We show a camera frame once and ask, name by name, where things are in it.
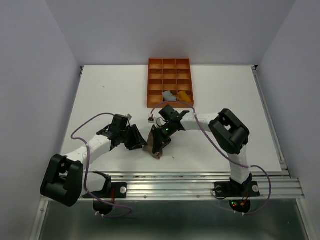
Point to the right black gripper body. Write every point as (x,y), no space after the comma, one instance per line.
(163,133)

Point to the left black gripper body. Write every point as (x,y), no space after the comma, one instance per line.
(130,137)

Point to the taupe maroon-cuffed sock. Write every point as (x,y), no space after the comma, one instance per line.
(150,144)

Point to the grey striped sock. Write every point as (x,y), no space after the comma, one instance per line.
(168,96)

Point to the mustard yellow sock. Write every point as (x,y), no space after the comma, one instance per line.
(184,97)

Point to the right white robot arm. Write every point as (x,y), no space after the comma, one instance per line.
(230,133)

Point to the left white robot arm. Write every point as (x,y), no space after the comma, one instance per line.
(64,178)

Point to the orange compartment tray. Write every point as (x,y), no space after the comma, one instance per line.
(169,74)

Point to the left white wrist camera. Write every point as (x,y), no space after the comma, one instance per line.
(129,116)

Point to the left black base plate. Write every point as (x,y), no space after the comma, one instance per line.
(112,190)

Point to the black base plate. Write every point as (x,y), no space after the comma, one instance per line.
(112,190)
(230,189)

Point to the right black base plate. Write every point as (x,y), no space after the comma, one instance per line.
(230,189)

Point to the aluminium rail frame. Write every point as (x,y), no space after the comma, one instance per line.
(171,197)

